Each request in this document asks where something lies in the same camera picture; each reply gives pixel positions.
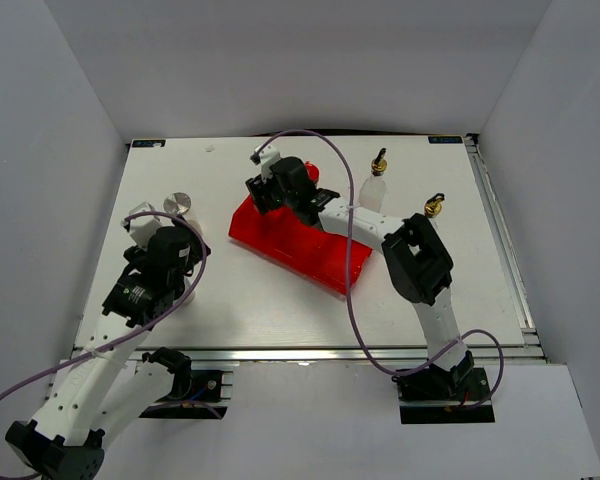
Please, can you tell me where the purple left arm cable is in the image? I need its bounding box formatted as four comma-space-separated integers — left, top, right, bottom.
0, 210, 212, 476

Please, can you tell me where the gold-spout bottle with dark sauce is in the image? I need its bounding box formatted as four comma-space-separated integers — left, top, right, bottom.
358, 148, 387, 212

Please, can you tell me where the aluminium table frame rail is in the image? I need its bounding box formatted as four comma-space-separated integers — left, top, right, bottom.
463, 133, 546, 362

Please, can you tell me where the red plastic organizer bin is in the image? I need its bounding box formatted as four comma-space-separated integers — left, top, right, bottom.
229, 161, 347, 294

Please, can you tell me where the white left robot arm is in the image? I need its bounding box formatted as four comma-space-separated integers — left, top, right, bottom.
5, 225, 210, 479

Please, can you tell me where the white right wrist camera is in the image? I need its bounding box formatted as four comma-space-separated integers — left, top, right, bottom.
250, 144, 281, 181

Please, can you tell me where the blue label sticker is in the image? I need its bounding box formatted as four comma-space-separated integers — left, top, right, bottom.
428, 135, 464, 145
131, 139, 166, 149

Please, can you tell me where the silver-lidded clear jar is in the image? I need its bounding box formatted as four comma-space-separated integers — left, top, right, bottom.
163, 192, 203, 235

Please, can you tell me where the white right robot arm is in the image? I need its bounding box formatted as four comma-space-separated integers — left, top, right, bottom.
246, 153, 473, 399

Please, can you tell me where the blue label sticker left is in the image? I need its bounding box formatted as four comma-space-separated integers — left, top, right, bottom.
131, 139, 166, 149

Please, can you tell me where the blue label sticker right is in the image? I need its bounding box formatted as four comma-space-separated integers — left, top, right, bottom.
428, 135, 464, 145

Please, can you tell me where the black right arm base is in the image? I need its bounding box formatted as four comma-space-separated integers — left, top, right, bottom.
391, 367, 495, 425

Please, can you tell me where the gold-spout clear oil bottle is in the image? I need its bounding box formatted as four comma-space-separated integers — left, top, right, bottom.
424, 193, 445, 231

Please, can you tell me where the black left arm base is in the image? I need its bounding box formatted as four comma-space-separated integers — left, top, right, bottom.
140, 347, 228, 420

